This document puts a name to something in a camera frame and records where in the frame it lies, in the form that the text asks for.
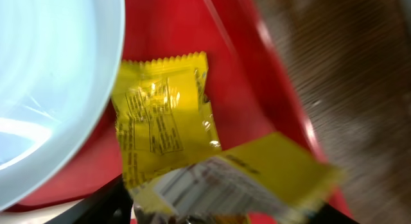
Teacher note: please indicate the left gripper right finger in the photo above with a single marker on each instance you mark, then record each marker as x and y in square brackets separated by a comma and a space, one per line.
[328, 215]

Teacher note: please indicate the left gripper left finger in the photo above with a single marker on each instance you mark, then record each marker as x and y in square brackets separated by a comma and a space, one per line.
[111, 204]

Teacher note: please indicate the light blue plate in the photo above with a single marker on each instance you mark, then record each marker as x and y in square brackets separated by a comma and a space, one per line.
[59, 62]

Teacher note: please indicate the yellow silver snack wrapper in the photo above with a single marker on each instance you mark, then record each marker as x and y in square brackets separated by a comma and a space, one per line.
[174, 166]

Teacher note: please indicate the red serving tray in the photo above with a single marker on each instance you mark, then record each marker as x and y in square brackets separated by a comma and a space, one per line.
[249, 92]

